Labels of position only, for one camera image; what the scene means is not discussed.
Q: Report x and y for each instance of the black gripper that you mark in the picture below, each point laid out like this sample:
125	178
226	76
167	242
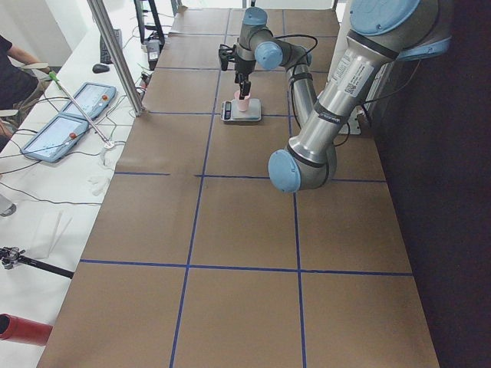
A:
242	67

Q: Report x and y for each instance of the pink paper cup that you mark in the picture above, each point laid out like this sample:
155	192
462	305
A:
242	102

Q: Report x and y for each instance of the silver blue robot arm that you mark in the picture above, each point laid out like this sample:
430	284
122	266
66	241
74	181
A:
380	32

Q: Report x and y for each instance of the silver digital kitchen scale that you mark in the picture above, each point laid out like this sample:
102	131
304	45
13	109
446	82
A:
231	114

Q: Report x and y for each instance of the black keyboard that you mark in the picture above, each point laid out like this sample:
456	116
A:
105	57

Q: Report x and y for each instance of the black computer mouse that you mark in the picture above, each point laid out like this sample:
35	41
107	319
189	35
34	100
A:
100	68

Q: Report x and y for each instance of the upper blue teach pendant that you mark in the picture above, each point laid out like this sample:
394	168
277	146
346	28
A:
95	98

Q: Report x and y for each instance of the blue teach pendant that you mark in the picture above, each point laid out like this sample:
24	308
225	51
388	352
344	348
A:
95	98
55	139

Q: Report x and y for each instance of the metal rod green tip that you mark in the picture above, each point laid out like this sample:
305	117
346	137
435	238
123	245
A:
108	144

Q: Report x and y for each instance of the lower blue teach pendant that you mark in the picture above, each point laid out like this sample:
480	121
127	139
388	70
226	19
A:
55	139

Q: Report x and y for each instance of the seated person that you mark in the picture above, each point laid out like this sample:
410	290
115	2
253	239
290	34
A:
19	90

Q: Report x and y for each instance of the black tripod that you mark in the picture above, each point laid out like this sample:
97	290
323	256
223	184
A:
11	257

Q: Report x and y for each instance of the red cylinder bottle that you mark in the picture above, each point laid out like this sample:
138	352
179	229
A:
21	330

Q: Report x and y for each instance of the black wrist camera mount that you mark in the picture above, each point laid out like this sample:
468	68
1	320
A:
227	55

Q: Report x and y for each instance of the aluminium frame post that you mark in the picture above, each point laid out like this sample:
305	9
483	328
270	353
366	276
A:
105	27

